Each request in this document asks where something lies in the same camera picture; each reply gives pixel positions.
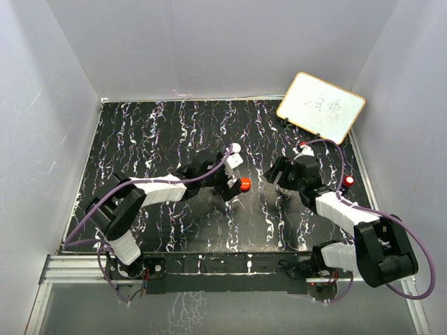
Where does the red ball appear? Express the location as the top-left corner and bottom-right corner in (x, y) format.
(240, 178), (252, 193)

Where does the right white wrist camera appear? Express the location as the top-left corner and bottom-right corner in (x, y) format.
(294, 142), (314, 160)

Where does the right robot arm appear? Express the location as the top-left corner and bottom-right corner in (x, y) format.
(263, 155), (418, 288)

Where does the red emergency stop button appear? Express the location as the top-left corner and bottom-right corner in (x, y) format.
(340, 175), (356, 191)

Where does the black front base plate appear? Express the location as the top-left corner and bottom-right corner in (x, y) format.
(104, 251), (353, 296)

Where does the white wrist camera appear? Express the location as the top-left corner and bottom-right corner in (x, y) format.
(294, 142), (314, 160)
(224, 153), (243, 177)

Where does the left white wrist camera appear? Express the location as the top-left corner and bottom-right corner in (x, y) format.
(224, 153), (243, 177)

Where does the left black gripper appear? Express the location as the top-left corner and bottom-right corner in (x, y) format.
(199, 154), (242, 201)

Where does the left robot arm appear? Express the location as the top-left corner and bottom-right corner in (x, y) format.
(81, 143), (243, 278)

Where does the small whiteboard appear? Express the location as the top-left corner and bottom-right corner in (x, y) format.
(277, 72), (365, 144)

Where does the aluminium frame rail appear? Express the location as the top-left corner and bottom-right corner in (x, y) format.
(26, 255), (431, 334)

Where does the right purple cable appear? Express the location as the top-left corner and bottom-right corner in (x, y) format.
(303, 138), (436, 303)

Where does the white earbud charging case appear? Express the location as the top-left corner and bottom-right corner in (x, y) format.
(232, 143), (241, 154)

